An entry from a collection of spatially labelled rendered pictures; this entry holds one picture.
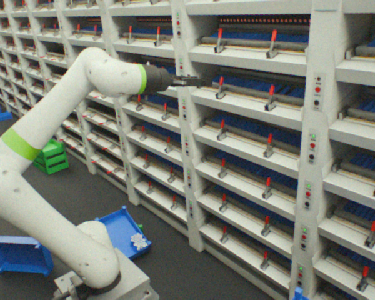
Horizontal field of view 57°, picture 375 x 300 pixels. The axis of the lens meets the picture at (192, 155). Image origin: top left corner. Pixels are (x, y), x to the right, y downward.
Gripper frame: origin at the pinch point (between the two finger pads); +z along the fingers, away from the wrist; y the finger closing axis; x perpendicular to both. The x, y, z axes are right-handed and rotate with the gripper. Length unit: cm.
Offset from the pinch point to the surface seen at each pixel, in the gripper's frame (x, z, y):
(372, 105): -1, 32, 47
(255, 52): 11.8, 21.1, 4.9
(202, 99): -10.5, 21.6, -22.5
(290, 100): -4.1, 26.7, 20.2
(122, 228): -96, 12, -71
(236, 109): -11.2, 22.0, -1.5
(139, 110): -27, 26, -81
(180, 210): -82, 39, -51
